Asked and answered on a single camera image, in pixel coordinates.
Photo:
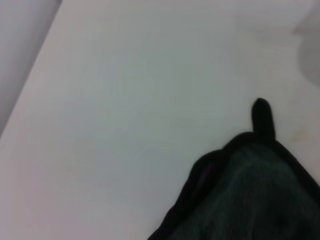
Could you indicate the dark rag with loop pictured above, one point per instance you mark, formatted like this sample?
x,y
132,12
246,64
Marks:
x,y
250,195

